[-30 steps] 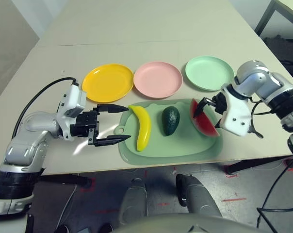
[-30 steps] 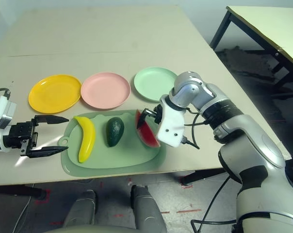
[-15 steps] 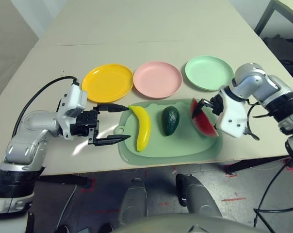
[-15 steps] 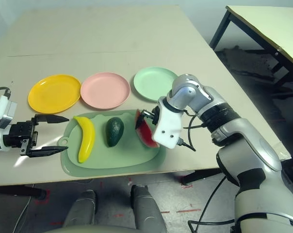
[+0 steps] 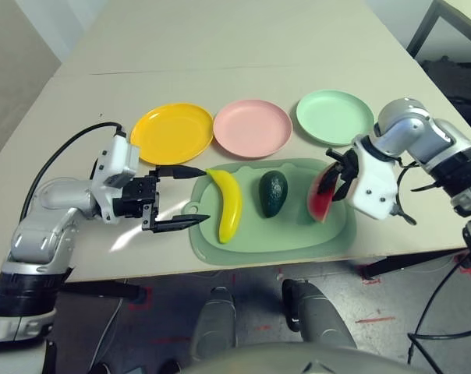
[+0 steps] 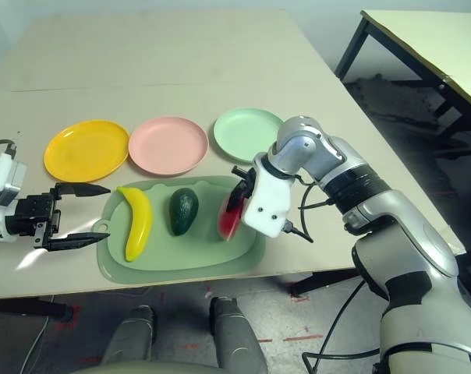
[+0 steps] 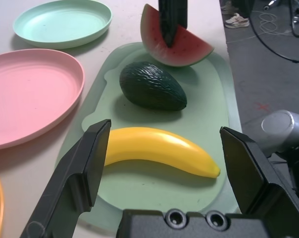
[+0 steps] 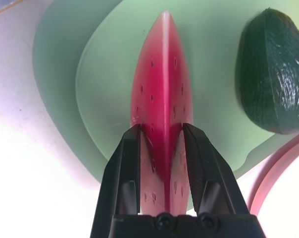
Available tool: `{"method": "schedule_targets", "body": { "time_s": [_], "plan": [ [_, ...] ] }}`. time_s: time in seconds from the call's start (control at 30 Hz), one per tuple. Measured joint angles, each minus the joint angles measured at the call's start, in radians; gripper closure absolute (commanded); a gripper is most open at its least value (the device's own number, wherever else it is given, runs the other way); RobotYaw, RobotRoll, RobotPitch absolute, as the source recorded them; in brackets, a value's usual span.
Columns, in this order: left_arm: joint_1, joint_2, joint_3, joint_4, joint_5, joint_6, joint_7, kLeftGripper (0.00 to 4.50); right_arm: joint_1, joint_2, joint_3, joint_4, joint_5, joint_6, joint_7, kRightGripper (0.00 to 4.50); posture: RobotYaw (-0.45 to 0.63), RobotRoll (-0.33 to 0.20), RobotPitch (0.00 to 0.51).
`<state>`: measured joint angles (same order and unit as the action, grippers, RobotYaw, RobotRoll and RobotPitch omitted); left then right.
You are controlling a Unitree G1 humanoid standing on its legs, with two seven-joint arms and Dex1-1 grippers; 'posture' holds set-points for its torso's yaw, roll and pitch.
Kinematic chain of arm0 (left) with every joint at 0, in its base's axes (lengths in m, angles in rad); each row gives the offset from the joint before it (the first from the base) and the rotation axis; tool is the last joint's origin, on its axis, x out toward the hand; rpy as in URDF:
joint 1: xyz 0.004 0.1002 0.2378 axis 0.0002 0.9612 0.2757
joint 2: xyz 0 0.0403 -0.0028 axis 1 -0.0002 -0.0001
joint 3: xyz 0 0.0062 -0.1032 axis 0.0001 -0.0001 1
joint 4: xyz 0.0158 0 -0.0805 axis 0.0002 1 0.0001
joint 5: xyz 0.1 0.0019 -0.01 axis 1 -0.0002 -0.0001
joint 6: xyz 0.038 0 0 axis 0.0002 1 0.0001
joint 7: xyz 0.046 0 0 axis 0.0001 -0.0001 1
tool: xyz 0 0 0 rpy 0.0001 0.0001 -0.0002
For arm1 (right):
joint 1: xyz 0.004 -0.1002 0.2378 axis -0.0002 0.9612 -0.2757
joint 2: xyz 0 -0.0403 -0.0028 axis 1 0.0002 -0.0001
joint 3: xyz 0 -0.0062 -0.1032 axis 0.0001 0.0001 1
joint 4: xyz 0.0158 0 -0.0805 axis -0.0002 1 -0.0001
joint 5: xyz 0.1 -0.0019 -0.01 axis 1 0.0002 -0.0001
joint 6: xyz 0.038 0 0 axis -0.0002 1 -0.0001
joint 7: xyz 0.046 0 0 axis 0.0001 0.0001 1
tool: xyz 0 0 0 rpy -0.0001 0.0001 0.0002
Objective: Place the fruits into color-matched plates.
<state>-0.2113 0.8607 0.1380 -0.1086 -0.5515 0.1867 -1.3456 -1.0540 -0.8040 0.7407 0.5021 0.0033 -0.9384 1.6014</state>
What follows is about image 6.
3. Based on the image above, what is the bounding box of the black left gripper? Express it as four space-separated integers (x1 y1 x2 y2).
5 182 112 252

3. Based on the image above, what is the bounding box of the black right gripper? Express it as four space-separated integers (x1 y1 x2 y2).
225 170 257 213

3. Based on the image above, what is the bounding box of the red toy watermelon slice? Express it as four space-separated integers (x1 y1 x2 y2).
218 190 246 242

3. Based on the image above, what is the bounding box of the dark green toy avocado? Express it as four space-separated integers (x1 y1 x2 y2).
168 188 200 237

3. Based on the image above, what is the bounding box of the yellow toy banana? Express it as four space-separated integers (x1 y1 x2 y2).
116 185 154 263

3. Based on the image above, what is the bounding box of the light green tray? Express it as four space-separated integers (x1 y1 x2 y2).
96 175 267 286

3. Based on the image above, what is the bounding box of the yellow plastic plate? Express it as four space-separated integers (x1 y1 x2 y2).
44 119 130 183

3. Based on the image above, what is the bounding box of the mint green plastic plate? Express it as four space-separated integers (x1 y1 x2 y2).
213 108 285 164

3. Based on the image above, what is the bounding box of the pink plastic plate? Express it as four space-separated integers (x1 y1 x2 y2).
128 115 210 177

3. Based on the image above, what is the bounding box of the grey left robot leg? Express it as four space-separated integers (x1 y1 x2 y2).
102 305 157 367

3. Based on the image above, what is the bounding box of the grey robot leg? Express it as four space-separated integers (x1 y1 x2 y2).
102 305 157 367
208 296 268 374

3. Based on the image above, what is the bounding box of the grey right robot leg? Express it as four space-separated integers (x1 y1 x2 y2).
208 296 268 374

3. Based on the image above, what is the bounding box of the grey robot torso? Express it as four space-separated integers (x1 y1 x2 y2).
71 360 221 374

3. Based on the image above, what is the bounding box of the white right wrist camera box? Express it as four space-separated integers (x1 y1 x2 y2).
241 157 292 238

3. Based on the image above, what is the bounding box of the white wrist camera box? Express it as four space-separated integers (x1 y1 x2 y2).
0 153 28 203
241 157 292 238

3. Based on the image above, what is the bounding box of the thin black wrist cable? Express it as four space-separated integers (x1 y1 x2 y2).
296 175 336 245

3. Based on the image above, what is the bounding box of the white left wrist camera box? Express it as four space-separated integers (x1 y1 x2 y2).
0 153 28 203

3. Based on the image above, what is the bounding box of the white floor cable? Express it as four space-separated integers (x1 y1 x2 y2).
19 311 51 374

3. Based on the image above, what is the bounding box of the black hanging arm cable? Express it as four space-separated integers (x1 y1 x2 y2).
300 279 381 374

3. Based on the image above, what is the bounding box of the beige table with black frame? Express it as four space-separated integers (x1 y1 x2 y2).
334 8 471 157

